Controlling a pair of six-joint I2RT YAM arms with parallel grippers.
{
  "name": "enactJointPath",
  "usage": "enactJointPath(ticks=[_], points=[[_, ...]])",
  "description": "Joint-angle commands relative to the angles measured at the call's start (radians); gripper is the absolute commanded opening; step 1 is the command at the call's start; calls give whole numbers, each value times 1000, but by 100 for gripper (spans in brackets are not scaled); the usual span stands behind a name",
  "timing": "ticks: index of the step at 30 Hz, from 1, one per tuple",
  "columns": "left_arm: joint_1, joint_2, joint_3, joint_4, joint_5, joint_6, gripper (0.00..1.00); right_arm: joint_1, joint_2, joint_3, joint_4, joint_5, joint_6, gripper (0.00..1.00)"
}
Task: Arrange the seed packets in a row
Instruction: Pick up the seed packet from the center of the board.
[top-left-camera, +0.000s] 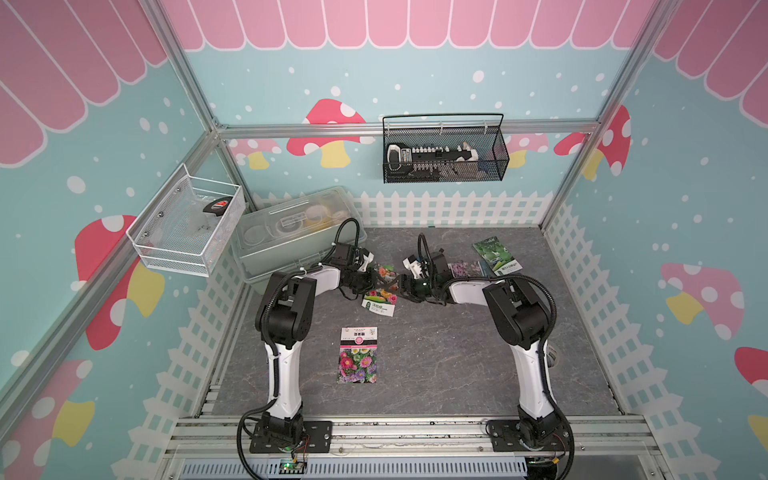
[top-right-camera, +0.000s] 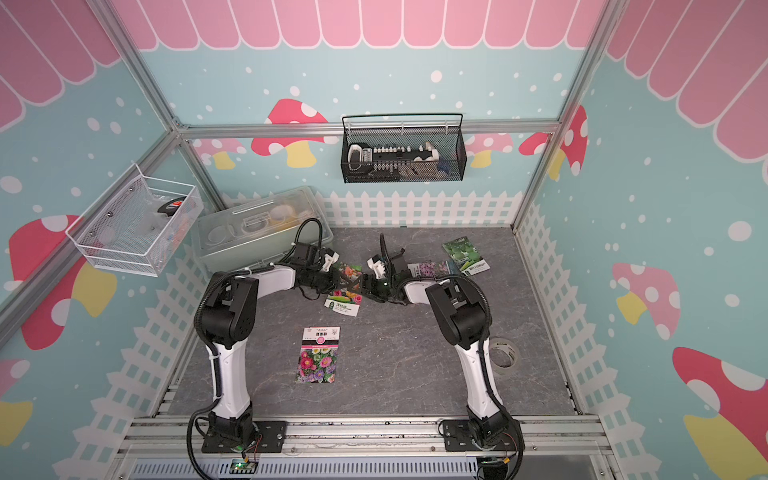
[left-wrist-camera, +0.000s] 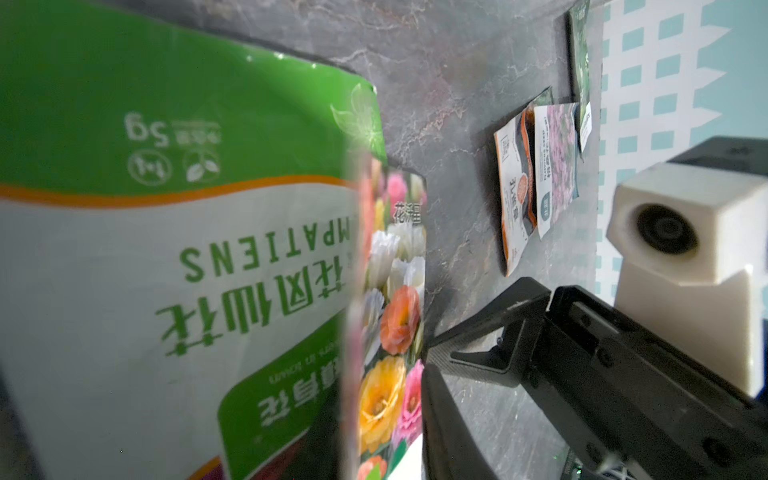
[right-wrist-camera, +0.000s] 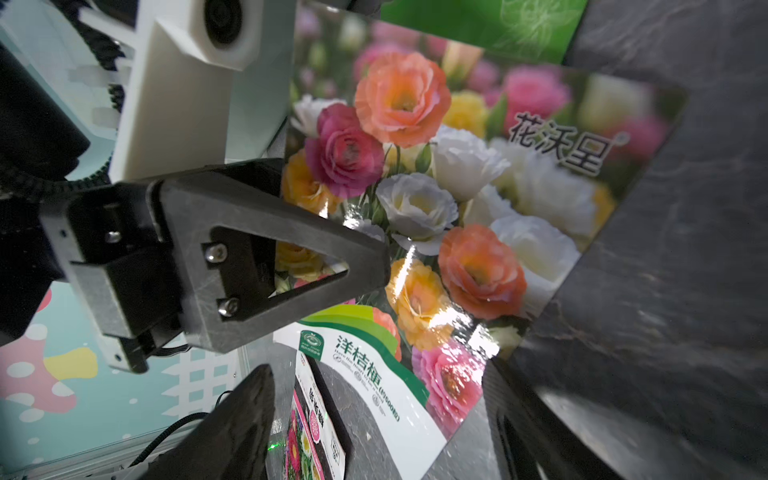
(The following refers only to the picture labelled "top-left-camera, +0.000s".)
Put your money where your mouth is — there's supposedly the purple flower seed packet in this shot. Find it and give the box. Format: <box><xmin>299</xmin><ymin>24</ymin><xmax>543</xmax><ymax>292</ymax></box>
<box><xmin>448</xmin><ymin>261</ymin><xmax>485</xmax><ymax>278</ymax></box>

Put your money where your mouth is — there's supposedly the mixed rose flower seed packet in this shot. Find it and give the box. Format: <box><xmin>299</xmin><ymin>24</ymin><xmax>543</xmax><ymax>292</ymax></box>
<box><xmin>362</xmin><ymin>264</ymin><xmax>399</xmax><ymax>317</ymax></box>

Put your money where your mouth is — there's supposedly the pink aster flower seed packet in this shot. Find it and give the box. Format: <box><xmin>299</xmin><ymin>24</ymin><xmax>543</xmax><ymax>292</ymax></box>
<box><xmin>337</xmin><ymin>327</ymin><xmax>378</xmax><ymax>384</ymax></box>

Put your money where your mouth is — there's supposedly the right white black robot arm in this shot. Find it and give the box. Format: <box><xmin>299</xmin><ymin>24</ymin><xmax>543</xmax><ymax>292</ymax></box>
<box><xmin>398</xmin><ymin>255</ymin><xmax>569</xmax><ymax>450</ymax></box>

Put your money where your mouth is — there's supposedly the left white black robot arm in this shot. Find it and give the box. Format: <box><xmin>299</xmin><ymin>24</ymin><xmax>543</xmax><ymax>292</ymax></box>
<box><xmin>240</xmin><ymin>218</ymin><xmax>376</xmax><ymax>450</ymax></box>

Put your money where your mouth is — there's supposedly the dark green vegetable seed packet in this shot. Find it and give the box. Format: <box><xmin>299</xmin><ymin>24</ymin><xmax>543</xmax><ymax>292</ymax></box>
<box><xmin>473</xmin><ymin>236</ymin><xmax>522</xmax><ymax>276</ymax></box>

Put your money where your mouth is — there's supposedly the translucent green plastic storage box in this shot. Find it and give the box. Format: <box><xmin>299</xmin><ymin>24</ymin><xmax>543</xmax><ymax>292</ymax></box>
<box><xmin>231</xmin><ymin>187</ymin><xmax>362</xmax><ymax>284</ymax></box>

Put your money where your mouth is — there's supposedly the white black tool in basket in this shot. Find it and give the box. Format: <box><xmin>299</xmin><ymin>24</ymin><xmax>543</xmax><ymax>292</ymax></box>
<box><xmin>383</xmin><ymin>143</ymin><xmax>479</xmax><ymax>182</ymax></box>

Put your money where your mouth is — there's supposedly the black red tape measure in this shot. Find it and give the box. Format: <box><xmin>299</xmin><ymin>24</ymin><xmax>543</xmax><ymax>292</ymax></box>
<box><xmin>203</xmin><ymin>196</ymin><xmax>233</xmax><ymax>217</ymax></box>

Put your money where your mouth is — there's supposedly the roll of clear tape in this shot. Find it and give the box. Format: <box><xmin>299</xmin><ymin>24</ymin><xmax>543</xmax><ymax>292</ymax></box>
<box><xmin>545</xmin><ymin>342</ymin><xmax>562</xmax><ymax>370</ymax></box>

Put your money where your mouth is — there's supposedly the small circuit board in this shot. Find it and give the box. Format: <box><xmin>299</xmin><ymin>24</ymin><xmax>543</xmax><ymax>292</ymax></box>
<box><xmin>278</xmin><ymin>459</ymin><xmax>308</xmax><ymax>475</ymax></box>

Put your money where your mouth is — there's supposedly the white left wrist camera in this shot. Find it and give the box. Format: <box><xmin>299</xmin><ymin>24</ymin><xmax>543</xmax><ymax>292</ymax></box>
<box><xmin>358</xmin><ymin>248</ymin><xmax>374</xmax><ymax>271</ymax></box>

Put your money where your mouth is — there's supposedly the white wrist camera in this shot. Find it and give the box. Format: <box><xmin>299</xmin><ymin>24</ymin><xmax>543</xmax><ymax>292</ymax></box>
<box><xmin>358</xmin><ymin>248</ymin><xmax>374</xmax><ymax>271</ymax></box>
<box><xmin>403</xmin><ymin>255</ymin><xmax>424</xmax><ymax>279</ymax></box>

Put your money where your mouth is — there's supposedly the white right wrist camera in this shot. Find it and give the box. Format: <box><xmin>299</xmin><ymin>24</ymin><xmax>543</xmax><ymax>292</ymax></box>
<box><xmin>403</xmin><ymin>255</ymin><xmax>424</xmax><ymax>279</ymax></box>

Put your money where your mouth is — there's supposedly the black wire wall basket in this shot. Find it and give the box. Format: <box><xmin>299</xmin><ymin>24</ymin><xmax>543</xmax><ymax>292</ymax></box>
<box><xmin>381</xmin><ymin>113</ymin><xmax>510</xmax><ymax>183</ymax></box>

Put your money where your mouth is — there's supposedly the white wire wall basket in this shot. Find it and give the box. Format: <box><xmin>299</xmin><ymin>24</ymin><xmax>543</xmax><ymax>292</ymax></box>
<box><xmin>126</xmin><ymin>165</ymin><xmax>246</xmax><ymax>277</ymax></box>

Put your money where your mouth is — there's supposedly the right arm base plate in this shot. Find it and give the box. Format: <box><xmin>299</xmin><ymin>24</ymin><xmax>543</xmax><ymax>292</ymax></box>
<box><xmin>485</xmin><ymin>418</ymin><xmax>573</xmax><ymax>454</ymax></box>

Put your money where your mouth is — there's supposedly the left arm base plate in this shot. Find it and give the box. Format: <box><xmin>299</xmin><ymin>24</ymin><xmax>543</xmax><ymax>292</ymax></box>
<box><xmin>248</xmin><ymin>418</ymin><xmax>333</xmax><ymax>454</ymax></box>

